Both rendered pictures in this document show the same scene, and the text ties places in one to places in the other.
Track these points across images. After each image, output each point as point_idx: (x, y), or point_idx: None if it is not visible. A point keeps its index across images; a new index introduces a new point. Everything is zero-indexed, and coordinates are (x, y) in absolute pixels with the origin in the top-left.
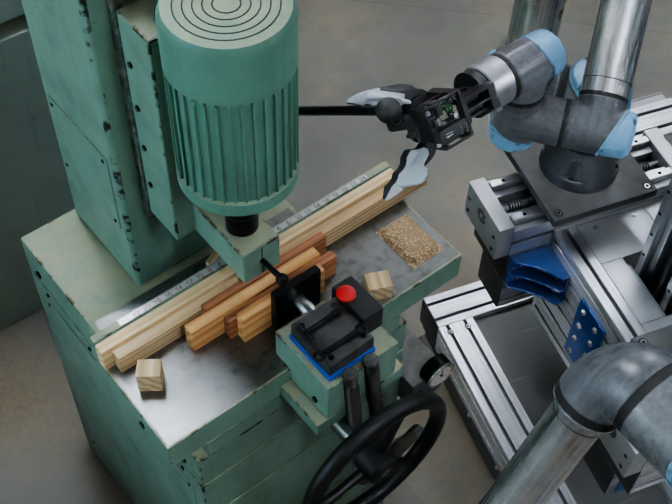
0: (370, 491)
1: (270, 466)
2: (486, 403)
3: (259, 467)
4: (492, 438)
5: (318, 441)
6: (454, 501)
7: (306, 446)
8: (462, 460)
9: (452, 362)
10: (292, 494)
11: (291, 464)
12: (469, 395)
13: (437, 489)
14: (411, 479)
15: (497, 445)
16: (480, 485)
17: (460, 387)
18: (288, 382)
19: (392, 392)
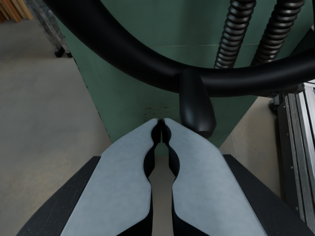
0: (228, 69)
1: (141, 31)
2: (310, 130)
3: (126, 18)
4: (303, 150)
5: (199, 45)
6: (253, 169)
7: (186, 40)
8: (266, 154)
9: None
10: (163, 93)
11: (166, 52)
12: (298, 122)
13: (247, 159)
14: (237, 148)
15: (304, 156)
16: (270, 170)
17: (292, 118)
18: None
19: (286, 50)
